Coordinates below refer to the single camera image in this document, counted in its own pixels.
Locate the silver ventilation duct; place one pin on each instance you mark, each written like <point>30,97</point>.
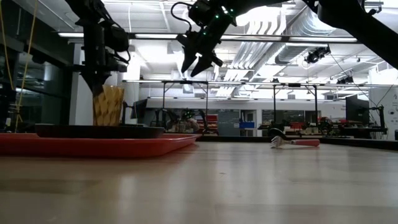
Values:
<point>292,53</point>

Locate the amber plastic cup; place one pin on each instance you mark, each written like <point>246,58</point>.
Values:
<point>109,109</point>

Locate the blue box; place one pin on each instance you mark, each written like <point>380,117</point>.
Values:
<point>247,125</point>

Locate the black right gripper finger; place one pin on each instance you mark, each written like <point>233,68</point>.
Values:
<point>189,59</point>
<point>203,63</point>

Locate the black round plate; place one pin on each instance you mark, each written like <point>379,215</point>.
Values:
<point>99,131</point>

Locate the black computer monitor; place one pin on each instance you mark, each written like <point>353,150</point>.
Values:
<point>357,109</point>

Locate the black ceiling-mounted camera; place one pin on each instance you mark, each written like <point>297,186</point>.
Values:
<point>315,55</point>

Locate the black background workstation frame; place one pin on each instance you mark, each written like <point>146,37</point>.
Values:
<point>186,82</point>

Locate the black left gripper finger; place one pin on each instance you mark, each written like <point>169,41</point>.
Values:
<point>102,81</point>
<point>92,81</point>

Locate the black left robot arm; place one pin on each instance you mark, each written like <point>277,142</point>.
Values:
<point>84,9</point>

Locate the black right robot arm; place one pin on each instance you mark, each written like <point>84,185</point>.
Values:
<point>357,25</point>

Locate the red storage bins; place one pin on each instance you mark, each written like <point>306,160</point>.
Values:
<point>212,119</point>

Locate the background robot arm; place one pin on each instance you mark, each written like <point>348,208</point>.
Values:
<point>188,115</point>

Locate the red plastic tray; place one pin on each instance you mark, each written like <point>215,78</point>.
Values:
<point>93,149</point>

